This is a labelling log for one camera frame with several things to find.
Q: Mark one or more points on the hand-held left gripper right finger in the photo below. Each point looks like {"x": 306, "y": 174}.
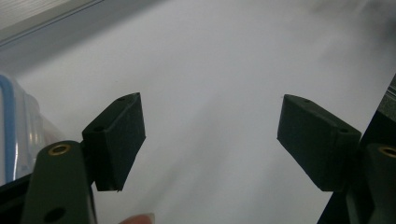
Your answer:
{"x": 314, "y": 146}

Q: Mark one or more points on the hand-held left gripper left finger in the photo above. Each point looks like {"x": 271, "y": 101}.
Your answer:
{"x": 115, "y": 143}

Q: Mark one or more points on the clear plastic container blue rim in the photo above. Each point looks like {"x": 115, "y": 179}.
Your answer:
{"x": 18, "y": 130}

